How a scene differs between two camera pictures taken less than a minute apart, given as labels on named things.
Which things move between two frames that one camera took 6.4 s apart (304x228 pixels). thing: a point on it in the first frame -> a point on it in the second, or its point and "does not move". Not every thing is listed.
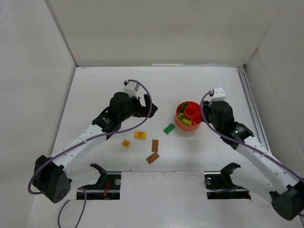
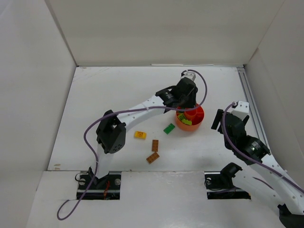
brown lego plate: [155, 145] does not move
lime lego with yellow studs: [181, 117] does not move
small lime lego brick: [186, 121] does not move
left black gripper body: [144, 107] -> [187, 99]
